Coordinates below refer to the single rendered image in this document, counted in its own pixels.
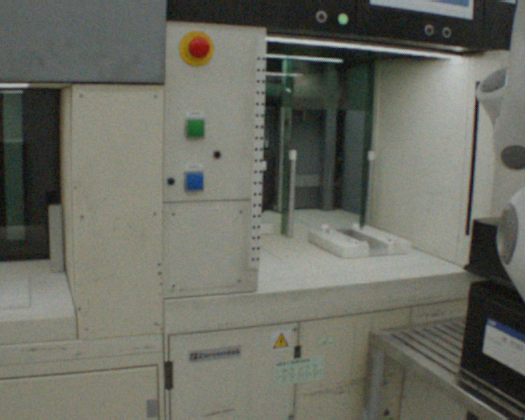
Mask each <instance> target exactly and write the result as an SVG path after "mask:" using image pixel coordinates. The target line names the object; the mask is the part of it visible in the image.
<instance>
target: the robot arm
mask: <svg viewBox="0 0 525 420"><path fill-rule="evenodd" d="M516 10H517V11H516V13H515V17H514V18H515V20H514V24H513V32H512V36H511V39H512V40H511V46H510V56H509V60H508V63H509V65H508V67H507V66H505V67H503V68H500V69H498V70H497V71H493V72H492V73H491V74H490V75H488V76H487V77H486V78H484V79H483V80H482V81H481V82H482V83H481V84H480V85H478V87H477V92H476V97H477V99H478V100H479V101H480V103H481V105H482V107H483V109H484V110H485V112H486V113H487V115H488V117H489V118H490V120H491V123H492V125H493V138H492V148H493V152H494V156H495V158H496V160H497V161H498V162H499V163H500V164H501V166H502V167H504V168H505V169H508V170H510V171H522V170H524V171H525V0H518V4H517V7H516ZM497 225H498V227H497V235H496V246H497V249H498V252H499V256H500V258H501V262H502V264H503V266H504V267H505V269H506V272H507V274H508V275H509V276H510V278H511V280H512V282H513V283H514V285H515V287H516V288H517V289H518V291H519V292H520V295H521V297H522V298H523V299H524V302H525V187H524V188H522V189H521V190H519V191H518V192H517V193H515V194H514V195H513V196H512V197H511V198H510V200H509V201H508V202H507V204H506V205H505V207H504V210H503V212H502V214H501V216H500V219H498V222H497Z"/></svg>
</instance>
